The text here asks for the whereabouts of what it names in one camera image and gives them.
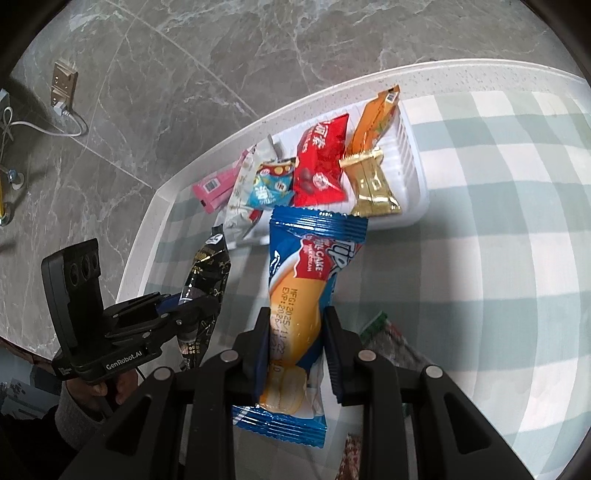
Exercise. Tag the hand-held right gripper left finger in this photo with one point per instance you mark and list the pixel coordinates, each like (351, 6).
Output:
(261, 357)

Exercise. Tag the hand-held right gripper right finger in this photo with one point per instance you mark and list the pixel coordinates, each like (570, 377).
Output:
(334, 357)

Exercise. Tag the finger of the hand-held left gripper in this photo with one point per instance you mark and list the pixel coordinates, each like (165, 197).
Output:
(143, 304)
(184, 316)

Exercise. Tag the black snack packet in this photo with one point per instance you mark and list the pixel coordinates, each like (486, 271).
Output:
(207, 272)

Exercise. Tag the blue cake packet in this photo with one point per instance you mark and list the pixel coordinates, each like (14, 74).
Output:
(300, 258)

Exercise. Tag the pink snack packet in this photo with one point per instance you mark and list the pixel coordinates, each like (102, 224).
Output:
(214, 187)

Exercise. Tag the long white snack packet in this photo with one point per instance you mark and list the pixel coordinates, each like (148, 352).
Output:
(244, 182)

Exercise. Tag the small blue snack packet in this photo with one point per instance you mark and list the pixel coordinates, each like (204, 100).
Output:
(270, 189)

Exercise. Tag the gold snack packet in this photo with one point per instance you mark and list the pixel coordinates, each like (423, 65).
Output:
(374, 184)

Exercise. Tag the white plastic tray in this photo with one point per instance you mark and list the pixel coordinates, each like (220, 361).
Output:
(406, 184)

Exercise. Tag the red chocolate ball packet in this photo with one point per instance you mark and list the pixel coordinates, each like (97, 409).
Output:
(321, 157)

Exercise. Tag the orange snack packet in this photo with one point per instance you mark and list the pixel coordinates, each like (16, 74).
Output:
(369, 124)

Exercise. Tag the person's left forearm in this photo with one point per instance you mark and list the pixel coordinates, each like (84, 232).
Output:
(78, 420)

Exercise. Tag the person's left hand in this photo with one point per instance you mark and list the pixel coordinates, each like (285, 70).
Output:
(122, 387)

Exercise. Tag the green seed packet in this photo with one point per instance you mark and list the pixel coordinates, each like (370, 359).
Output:
(392, 344)

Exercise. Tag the red white snack packet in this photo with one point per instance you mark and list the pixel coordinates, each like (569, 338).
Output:
(353, 457)

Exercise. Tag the brass wall socket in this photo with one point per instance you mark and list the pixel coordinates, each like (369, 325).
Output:
(62, 83)

